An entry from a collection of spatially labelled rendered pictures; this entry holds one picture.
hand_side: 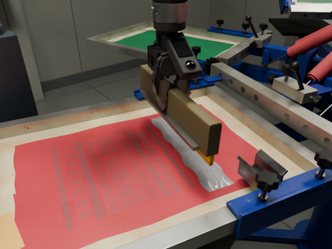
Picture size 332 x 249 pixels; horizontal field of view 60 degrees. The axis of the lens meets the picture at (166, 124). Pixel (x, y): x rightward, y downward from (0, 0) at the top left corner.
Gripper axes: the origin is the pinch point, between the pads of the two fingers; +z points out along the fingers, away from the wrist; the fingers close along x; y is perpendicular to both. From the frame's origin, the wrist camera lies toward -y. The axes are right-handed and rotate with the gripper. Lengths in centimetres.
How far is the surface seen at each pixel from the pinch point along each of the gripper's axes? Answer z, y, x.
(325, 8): -7, 54, -115
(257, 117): 10.1, -0.3, -28.7
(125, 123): 13.8, 18.8, 7.2
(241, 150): 13.6, -8.3, -17.2
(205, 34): 12, 97, -69
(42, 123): 11.3, 25.3, 31.2
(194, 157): 13.1, -6.0, -3.8
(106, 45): 11, 96, -7
